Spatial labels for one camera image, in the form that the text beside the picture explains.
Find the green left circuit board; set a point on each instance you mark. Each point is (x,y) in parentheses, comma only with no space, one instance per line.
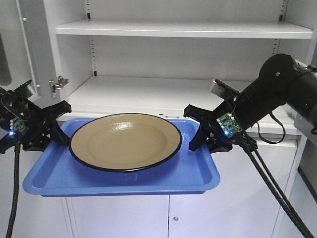
(17,124)

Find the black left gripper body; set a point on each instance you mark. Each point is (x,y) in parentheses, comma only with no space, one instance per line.
(36,136)

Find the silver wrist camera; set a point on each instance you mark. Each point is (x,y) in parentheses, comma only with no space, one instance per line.
(221,89)
(26,89)

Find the green circuit board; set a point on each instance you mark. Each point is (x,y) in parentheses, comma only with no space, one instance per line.
(17,124)
(229,124)

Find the green right circuit board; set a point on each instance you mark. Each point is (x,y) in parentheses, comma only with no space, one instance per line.
(229,124)

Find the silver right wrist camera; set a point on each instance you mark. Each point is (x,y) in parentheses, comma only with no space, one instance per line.
(221,89)

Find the silver cabinet door hinge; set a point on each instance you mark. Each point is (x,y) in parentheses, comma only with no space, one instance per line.
(56,86)

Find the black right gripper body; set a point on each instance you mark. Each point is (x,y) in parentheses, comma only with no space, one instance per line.
(217,141)

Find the blue plastic tray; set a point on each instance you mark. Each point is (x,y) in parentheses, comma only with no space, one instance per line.
(58,174)

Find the beige plate with black rim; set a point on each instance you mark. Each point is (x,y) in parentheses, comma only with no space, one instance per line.
(125,142)

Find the white metal cabinet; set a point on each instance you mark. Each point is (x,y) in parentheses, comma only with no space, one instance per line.
(156,57)

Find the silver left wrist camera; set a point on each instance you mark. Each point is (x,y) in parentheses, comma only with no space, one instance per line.
(26,89)

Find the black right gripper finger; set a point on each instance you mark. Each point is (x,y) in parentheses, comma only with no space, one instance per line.
(198,114)
(200,138)

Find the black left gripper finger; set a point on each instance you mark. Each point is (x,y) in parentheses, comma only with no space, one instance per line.
(58,135)
(59,109)

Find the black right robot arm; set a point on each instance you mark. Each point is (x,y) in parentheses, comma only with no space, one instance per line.
(282,80)

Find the white cabinet door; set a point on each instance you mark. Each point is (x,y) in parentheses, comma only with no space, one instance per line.
(25,48)

